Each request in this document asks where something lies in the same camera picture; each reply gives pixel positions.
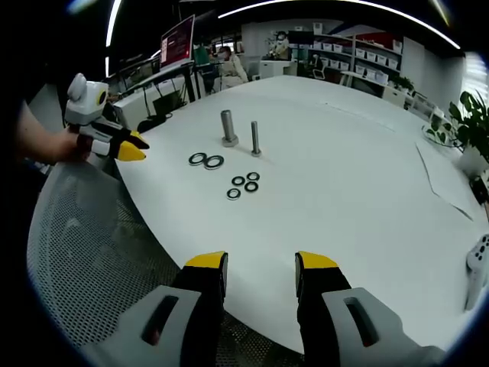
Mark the white paper sheet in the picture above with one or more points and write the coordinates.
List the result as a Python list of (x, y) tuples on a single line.
[(443, 176)]

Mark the large green potted plant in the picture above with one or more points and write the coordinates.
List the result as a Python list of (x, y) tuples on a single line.
[(470, 122)]

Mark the white game controller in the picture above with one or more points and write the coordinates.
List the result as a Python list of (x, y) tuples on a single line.
[(477, 267)]

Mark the thin threaded stud bolt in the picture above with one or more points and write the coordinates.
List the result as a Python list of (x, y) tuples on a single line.
[(255, 137)]

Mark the grey mesh chair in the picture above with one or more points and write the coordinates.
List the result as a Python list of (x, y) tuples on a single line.
[(95, 248)]

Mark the thick threaded stud bolt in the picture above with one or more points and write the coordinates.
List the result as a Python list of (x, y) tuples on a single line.
[(228, 128)]

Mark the computer monitor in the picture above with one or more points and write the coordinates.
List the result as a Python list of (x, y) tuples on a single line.
[(176, 42)]

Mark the white desk with black legs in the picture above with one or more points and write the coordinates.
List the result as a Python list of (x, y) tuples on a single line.
[(153, 84)]

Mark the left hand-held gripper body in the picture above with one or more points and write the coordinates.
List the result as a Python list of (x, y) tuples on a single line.
[(82, 103)]

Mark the person's left hand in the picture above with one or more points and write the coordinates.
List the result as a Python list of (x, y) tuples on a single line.
[(72, 147)]

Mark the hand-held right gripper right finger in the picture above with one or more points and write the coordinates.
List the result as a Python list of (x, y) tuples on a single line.
[(328, 306)]

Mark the small green potted plant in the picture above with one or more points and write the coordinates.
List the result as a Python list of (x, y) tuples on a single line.
[(404, 82)]

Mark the storage shelf with white bins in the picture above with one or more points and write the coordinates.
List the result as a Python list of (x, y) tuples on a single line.
[(359, 57)]

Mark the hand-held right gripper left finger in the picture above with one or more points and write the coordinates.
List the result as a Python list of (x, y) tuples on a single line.
[(191, 306)]

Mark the small metal washer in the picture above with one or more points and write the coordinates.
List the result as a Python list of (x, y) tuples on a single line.
[(248, 176), (229, 194), (246, 187), (234, 181)]

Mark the large metal washer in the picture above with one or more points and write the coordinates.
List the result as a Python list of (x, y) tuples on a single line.
[(192, 160), (219, 163)]

